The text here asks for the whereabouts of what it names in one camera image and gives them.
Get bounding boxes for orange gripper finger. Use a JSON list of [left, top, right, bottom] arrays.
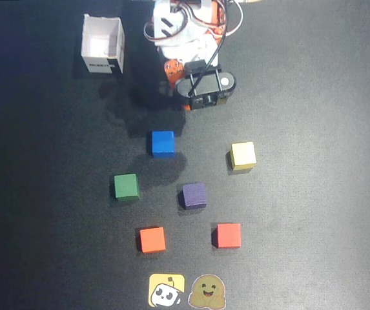
[[163, 59, 191, 112]]

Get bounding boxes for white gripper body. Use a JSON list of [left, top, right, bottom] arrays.
[[156, 31, 220, 74]]

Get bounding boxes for orange wooden cube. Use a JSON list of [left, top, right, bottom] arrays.
[[136, 226, 167, 254]]

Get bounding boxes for yellow wooden cube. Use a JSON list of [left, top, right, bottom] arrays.
[[226, 141, 257, 171]]

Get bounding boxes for blue wooden cube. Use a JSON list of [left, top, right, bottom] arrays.
[[147, 130, 176, 159]]

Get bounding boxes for purple wooden cube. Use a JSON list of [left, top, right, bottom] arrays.
[[178, 182, 207, 211]]

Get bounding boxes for green wooden cube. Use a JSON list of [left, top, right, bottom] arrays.
[[110, 173, 140, 203]]

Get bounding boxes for red wooden cube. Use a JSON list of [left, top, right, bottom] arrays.
[[211, 223, 242, 249]]

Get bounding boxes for black wrist webcam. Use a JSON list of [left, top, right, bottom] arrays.
[[174, 69, 238, 111]]

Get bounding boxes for white open paper box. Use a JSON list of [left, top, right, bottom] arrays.
[[80, 13, 126, 75]]

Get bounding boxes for black fabric mat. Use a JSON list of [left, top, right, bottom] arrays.
[[0, 0, 370, 310]]

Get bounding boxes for hugging face emoji sticker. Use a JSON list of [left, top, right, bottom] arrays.
[[188, 273, 227, 309]]

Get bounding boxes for yellow robot face sticker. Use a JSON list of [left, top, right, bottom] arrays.
[[148, 273, 186, 308]]

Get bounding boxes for black camera cable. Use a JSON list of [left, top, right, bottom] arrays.
[[187, 0, 232, 98]]

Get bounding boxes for thin white servo wire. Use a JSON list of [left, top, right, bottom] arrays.
[[143, 8, 189, 46], [184, 0, 244, 37]]

